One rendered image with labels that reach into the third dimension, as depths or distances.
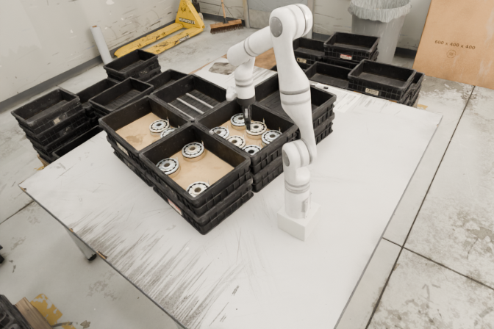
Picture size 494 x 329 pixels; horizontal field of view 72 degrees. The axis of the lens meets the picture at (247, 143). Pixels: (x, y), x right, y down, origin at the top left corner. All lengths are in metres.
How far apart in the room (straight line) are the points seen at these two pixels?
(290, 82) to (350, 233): 0.68
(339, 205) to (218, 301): 0.62
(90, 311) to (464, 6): 3.80
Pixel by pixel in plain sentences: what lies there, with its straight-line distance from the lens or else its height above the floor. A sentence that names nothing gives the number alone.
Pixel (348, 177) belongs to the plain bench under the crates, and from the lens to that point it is 1.63.
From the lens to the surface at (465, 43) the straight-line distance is 3.92.
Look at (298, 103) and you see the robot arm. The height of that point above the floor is 1.28.
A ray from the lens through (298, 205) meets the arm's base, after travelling 1.27.
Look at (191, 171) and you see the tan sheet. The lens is 1.51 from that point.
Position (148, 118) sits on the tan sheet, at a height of 0.83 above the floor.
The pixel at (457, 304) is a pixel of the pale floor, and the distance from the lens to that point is 2.22.
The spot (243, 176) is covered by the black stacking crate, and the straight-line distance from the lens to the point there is 1.40.
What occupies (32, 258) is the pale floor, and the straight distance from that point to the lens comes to 2.71.
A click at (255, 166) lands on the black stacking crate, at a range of 1.42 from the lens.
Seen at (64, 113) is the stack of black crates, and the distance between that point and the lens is 2.88.
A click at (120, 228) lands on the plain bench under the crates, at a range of 1.58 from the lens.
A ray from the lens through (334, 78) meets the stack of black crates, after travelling 3.01.
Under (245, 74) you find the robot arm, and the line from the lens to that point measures 1.28.
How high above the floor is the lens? 1.85
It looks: 40 degrees down
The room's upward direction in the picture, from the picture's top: 7 degrees counter-clockwise
